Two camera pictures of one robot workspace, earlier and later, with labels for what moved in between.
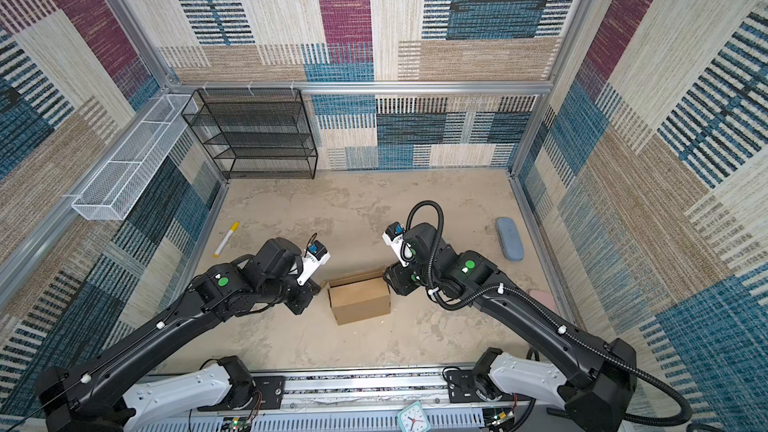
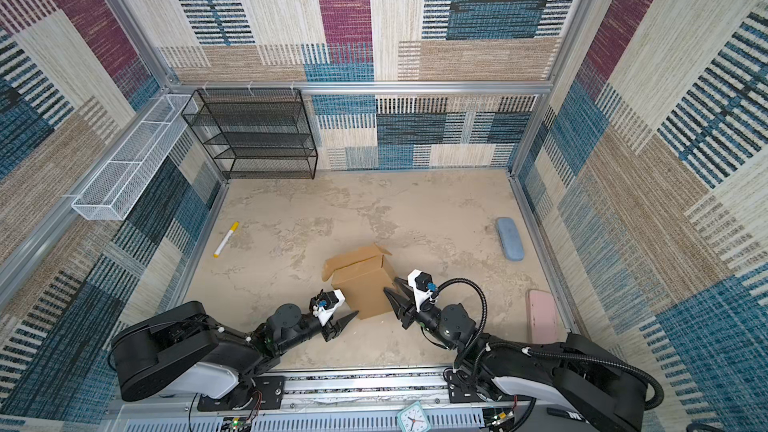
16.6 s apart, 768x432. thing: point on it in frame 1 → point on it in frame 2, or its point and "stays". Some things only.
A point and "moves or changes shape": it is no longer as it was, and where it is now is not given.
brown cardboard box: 359,299 moves or changes shape
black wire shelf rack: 255,133 stays
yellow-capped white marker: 225,240 stays
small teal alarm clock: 413,418 stays
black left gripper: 309,290 → 338,327
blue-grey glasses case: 510,239 stays
